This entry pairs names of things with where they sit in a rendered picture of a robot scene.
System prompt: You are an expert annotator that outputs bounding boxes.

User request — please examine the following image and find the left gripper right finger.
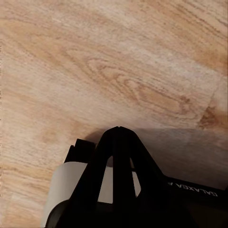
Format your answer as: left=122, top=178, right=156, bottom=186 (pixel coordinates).
left=119, top=126, right=199, bottom=228

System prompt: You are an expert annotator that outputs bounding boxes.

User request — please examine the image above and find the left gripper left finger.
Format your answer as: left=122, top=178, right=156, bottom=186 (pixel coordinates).
left=55, top=126, right=127, bottom=228

